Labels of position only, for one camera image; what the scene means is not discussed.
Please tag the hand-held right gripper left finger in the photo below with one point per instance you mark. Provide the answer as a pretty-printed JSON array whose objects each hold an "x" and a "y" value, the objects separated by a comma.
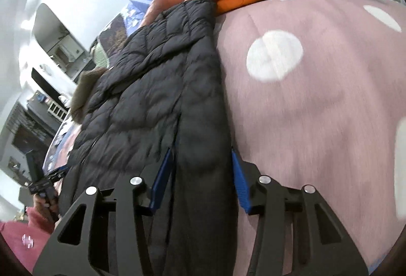
[{"x": 161, "y": 181}]

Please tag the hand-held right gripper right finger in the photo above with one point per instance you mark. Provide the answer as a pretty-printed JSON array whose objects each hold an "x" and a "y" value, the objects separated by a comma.
[{"x": 241, "y": 187}]

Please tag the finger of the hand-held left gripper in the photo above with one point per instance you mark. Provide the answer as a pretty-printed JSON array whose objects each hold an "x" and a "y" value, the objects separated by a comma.
[{"x": 60, "y": 171}]

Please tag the black hooded puffer jacket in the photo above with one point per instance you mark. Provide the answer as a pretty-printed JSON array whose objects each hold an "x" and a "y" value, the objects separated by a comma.
[{"x": 149, "y": 111}]

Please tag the person's left hand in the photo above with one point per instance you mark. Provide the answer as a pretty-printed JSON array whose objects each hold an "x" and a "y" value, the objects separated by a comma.
[{"x": 38, "y": 206}]

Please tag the brown plush bear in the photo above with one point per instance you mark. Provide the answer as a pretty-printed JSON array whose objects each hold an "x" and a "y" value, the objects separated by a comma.
[{"x": 85, "y": 92}]

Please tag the pink polka dot blanket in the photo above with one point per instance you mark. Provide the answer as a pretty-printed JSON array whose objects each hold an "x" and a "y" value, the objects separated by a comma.
[{"x": 317, "y": 120}]

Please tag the purple branch-print blanket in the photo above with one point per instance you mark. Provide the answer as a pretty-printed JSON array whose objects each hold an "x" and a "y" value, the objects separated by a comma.
[{"x": 115, "y": 33}]

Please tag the pink folded garment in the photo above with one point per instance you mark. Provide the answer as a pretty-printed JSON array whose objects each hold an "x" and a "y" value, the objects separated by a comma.
[{"x": 161, "y": 5}]

